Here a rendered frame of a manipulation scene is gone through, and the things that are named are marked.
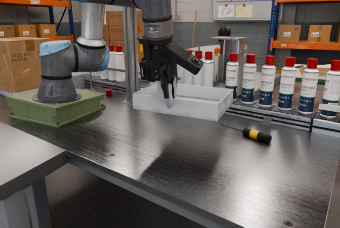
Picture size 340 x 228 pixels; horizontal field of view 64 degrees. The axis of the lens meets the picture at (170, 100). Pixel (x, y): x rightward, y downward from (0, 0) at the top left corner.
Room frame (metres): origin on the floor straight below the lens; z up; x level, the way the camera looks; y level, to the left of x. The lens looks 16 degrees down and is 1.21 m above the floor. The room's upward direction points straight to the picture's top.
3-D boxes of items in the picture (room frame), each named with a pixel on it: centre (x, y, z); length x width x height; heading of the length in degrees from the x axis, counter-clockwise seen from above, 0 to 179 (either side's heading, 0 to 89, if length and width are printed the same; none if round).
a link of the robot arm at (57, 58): (1.09, 0.45, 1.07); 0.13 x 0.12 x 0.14; 122
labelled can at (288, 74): (1.01, -0.45, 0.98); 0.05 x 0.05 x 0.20
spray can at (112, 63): (1.56, 0.34, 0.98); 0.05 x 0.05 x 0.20
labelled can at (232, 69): (1.14, -0.27, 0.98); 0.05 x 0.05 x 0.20
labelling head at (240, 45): (1.26, -0.27, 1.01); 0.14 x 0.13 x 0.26; 55
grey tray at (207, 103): (0.84, -0.05, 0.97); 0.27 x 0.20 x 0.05; 65
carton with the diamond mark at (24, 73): (1.57, 0.88, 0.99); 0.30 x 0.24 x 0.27; 56
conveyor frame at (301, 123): (1.42, 0.13, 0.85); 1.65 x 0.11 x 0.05; 55
